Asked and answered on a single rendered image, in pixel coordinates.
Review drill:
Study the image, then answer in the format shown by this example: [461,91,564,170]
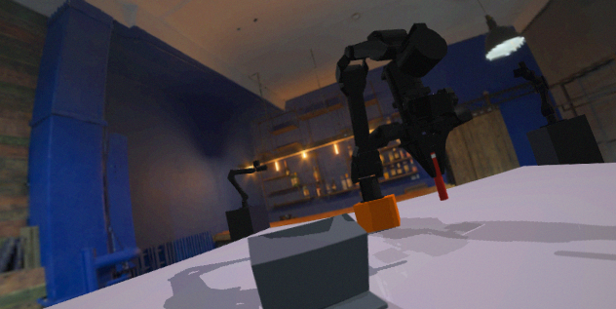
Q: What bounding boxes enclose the dark red peg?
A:
[431,152,448,201]

